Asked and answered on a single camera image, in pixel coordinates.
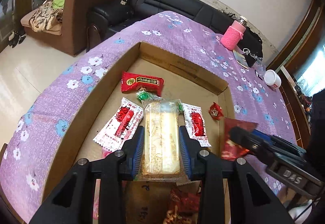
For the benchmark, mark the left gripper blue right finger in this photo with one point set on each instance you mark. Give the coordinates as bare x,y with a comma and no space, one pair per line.
251,200

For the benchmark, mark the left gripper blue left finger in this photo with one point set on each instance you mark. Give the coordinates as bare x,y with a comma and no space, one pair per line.
72,200

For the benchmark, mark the pink candy packet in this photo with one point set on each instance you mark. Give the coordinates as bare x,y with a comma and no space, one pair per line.
105,152

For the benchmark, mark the dark red foil bag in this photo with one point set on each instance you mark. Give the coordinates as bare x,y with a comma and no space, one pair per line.
234,131

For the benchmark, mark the shiny red foil packet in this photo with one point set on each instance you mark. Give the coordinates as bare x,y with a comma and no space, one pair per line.
183,207

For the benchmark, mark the small red candy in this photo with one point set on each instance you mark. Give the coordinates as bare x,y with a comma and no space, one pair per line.
216,111

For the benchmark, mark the golden wafer snack pack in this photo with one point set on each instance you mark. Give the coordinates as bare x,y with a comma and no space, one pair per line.
161,158

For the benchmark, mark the white red snack sachet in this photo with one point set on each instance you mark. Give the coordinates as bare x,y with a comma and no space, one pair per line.
121,126

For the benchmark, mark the green candy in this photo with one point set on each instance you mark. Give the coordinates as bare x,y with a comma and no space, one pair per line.
147,96

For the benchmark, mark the purple floral tablecloth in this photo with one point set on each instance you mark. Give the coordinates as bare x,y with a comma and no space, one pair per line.
60,126

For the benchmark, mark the white plastic jar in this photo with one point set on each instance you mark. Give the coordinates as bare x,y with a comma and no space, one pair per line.
272,79

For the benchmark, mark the small booklet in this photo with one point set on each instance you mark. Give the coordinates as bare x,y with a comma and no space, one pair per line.
240,59

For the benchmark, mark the pink sleeved water bottle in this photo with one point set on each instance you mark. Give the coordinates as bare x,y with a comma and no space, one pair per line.
234,33

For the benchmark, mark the shoes on floor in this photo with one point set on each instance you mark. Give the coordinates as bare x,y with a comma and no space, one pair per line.
16,37

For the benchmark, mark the patterned bag on armchair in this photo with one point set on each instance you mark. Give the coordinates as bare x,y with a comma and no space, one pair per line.
47,16

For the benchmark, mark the brown armchair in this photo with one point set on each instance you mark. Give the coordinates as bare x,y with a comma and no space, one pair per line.
70,37

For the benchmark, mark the black leather sofa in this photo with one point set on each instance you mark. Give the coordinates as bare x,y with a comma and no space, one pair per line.
106,19

